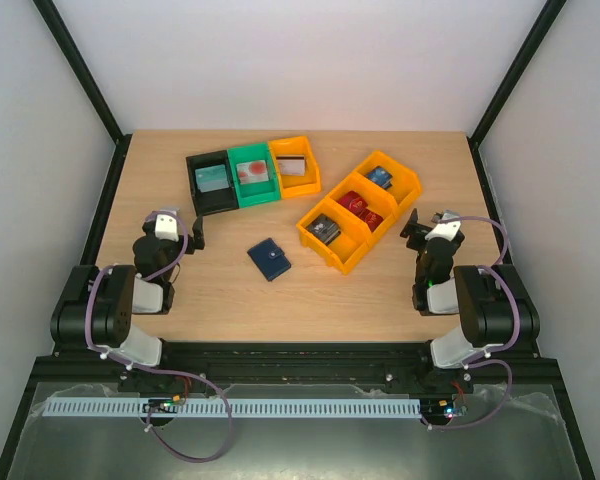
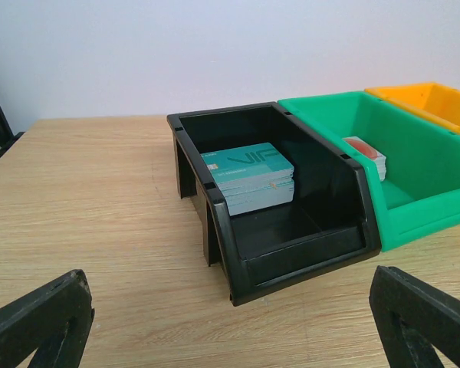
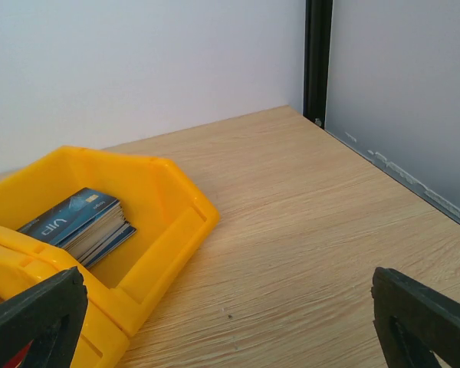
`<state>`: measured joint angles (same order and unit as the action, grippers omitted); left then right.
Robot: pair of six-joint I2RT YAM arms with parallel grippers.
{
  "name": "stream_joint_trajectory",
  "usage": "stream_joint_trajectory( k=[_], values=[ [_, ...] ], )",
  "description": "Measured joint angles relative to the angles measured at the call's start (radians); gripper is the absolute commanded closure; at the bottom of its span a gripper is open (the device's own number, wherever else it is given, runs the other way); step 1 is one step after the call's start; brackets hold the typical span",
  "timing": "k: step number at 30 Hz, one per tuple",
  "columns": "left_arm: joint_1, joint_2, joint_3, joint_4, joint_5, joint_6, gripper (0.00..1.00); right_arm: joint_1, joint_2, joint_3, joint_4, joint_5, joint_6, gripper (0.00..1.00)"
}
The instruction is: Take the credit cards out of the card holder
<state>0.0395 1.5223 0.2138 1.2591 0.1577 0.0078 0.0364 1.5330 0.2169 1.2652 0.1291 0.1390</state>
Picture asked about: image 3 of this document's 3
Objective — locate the black right rear frame post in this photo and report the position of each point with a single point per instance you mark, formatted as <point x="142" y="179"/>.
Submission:
<point x="317" y="34"/>

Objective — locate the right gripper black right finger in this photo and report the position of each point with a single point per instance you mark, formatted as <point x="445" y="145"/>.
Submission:
<point x="416" y="326"/>

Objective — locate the yellow bin with red cards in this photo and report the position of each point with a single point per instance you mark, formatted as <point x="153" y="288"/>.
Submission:
<point x="25" y="261"/>

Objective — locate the blue VIP card stack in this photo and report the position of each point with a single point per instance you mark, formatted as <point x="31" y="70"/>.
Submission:
<point x="88" y="225"/>

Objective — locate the yellow bin with blue cards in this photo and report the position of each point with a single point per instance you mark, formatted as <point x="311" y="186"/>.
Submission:
<point x="171" y="216"/>

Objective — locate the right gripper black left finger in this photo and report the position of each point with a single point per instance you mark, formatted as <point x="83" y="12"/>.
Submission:
<point x="47" y="319"/>

